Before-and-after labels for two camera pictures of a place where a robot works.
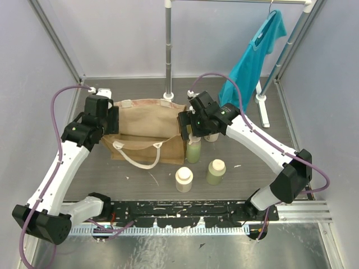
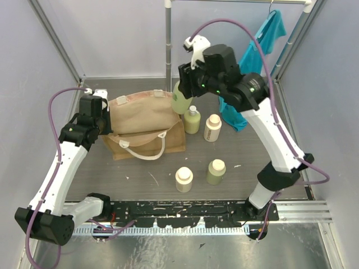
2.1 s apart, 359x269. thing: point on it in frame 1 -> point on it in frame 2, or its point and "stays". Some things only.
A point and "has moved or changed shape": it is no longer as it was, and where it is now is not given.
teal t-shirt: [245, 70] stays
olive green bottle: [216, 170] stays
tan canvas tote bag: [149, 133] has moved or changed shape
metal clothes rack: [261, 95] stays
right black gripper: [187, 118] -> [187, 75]
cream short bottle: [184, 177] stays
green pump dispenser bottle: [193, 149] -> [179, 103]
